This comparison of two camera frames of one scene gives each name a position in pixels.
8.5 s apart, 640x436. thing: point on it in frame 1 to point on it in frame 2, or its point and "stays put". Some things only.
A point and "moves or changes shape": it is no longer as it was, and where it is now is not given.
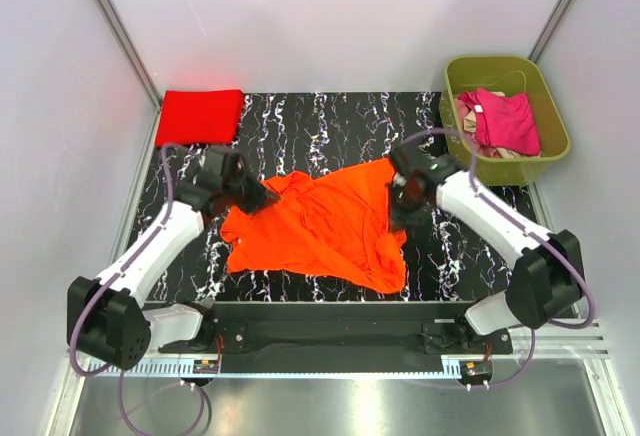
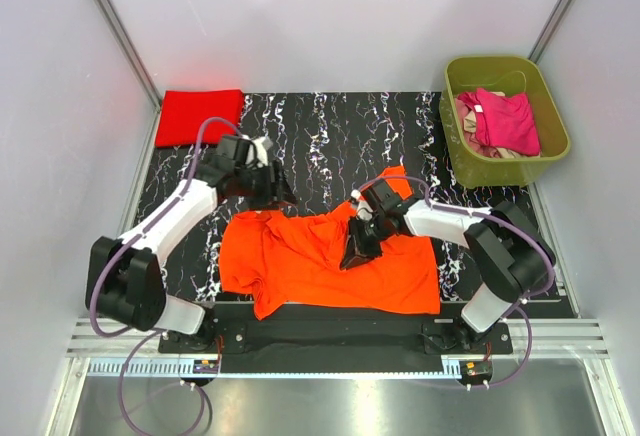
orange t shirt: x=341 y=225 moves or changes shape
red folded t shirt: x=199 y=117 stays put
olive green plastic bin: x=498 y=119 stays put
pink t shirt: x=504 y=122 stays put
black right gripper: x=403 y=211 to x=364 y=234
